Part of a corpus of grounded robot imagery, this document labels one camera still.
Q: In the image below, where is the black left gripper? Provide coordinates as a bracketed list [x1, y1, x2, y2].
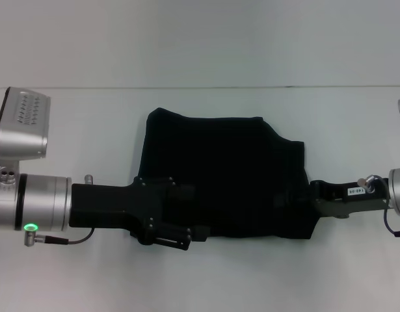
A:
[70, 175, 214, 252]

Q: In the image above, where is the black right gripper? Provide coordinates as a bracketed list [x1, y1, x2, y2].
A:
[273, 177, 391, 220]

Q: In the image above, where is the black shirt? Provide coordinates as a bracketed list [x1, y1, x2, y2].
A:
[134, 107, 318, 242]

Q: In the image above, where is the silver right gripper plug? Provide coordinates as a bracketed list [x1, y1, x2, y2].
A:
[356, 174, 379, 194]

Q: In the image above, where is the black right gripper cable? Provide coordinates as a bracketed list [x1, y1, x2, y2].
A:
[382, 207, 400, 241]

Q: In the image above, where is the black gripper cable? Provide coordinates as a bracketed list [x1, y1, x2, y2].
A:
[382, 207, 400, 241]
[22, 226, 97, 248]

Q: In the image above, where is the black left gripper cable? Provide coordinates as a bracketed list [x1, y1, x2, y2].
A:
[22, 226, 97, 248]

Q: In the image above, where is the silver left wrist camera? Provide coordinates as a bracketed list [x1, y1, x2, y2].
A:
[0, 86, 53, 161]

